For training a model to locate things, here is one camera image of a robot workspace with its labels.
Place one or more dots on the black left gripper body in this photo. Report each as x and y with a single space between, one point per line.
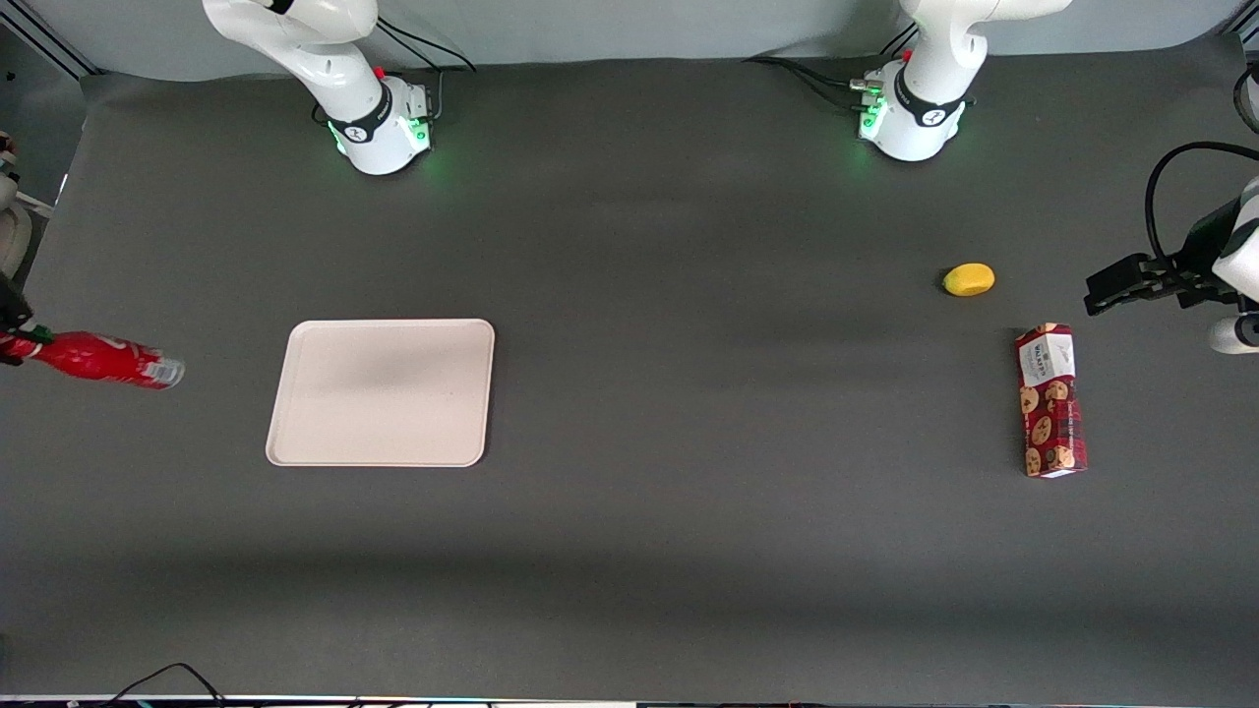
1198 244

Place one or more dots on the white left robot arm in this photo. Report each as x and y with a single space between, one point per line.
934 79

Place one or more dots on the yellow lemon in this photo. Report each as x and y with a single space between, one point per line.
969 279

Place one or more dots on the red cookie box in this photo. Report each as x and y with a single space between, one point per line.
1050 401

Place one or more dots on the red coke bottle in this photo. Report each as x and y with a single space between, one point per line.
98 356

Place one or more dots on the beige plastic tray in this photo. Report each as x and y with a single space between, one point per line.
382 391

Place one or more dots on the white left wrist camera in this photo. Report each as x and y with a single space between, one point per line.
1234 334

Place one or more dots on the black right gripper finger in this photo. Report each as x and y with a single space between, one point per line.
8 358
34 334

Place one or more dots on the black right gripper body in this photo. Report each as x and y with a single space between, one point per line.
10 309

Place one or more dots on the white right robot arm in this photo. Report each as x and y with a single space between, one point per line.
325 59

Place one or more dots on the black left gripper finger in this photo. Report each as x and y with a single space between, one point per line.
1136 265
1131 293

